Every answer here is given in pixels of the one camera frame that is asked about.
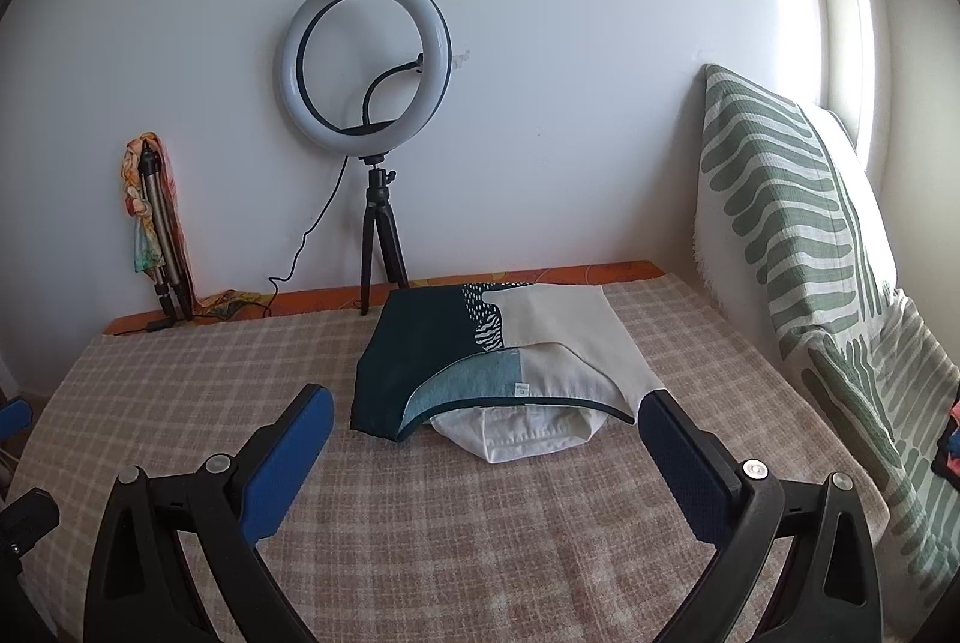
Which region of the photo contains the black power cable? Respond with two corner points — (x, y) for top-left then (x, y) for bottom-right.
(265, 153), (353, 315)

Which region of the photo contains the plaid beige bed blanket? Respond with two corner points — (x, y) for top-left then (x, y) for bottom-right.
(13, 269), (890, 643)

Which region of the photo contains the silver folded tripod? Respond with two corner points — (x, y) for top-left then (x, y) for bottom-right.
(139, 142), (192, 321)

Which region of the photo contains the black ring light tripod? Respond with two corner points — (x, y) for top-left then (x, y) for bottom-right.
(359, 155), (410, 315)

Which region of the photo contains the green leaf pattern pillow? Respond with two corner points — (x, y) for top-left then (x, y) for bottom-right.
(695, 64), (958, 636)

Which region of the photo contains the white ring light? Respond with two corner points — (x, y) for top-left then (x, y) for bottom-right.
(275, 0), (454, 158)

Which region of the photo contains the teal and white garment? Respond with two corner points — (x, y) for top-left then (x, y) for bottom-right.
(350, 283), (662, 464)

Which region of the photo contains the colourful patterned scarf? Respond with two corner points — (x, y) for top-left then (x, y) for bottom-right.
(121, 133), (270, 328)

